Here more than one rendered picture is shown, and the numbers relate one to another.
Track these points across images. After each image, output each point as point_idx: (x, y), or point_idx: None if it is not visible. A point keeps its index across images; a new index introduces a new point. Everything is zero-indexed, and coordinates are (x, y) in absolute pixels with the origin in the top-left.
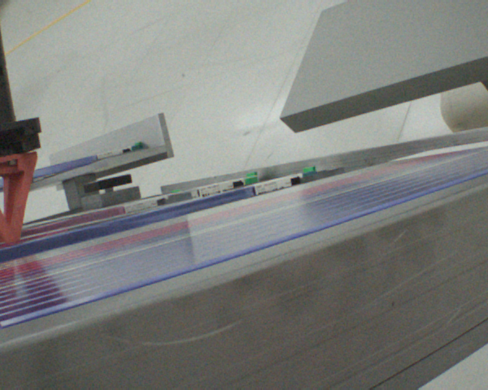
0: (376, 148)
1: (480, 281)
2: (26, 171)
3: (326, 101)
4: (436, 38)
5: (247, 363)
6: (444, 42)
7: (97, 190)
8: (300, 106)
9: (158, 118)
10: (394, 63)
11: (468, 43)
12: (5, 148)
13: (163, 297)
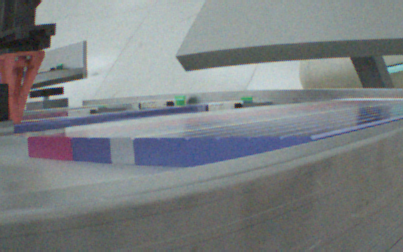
0: (304, 90)
1: None
2: (35, 66)
3: (224, 47)
4: (325, 17)
5: None
6: (332, 21)
7: (40, 96)
8: (197, 48)
9: (82, 44)
10: (289, 28)
11: (350, 26)
12: (22, 46)
13: None
